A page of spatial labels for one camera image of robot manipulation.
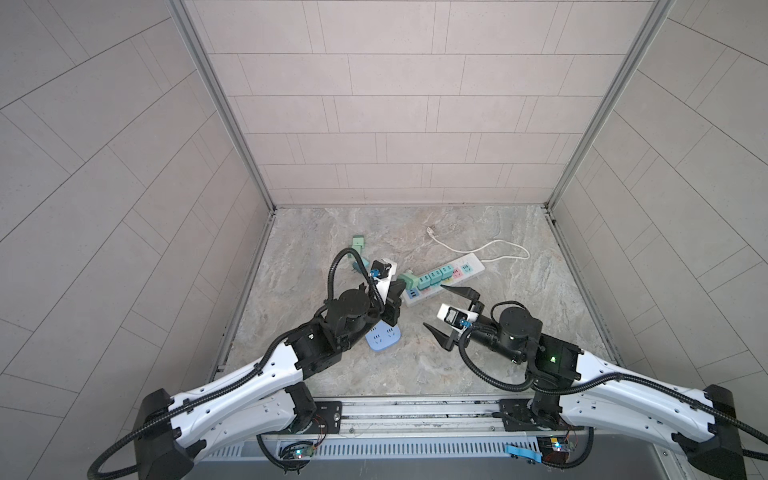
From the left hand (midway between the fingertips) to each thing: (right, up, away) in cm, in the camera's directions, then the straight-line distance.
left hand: (410, 284), depth 69 cm
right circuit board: (+33, -38, -1) cm, 50 cm away
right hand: (+6, -4, -2) cm, 8 cm away
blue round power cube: (-7, -17, +13) cm, 22 cm away
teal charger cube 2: (+8, -2, +21) cm, 23 cm away
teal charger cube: (+5, -3, +20) cm, 21 cm away
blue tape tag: (+25, -36, -4) cm, 44 cm away
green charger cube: (0, +1, -1) cm, 1 cm away
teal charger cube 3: (+12, -1, +22) cm, 26 cm away
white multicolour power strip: (+19, -1, +27) cm, 33 cm away
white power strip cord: (+9, +12, +40) cm, 42 cm away
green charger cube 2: (-17, +8, +33) cm, 38 cm away
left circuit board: (-25, -36, -4) cm, 44 cm away
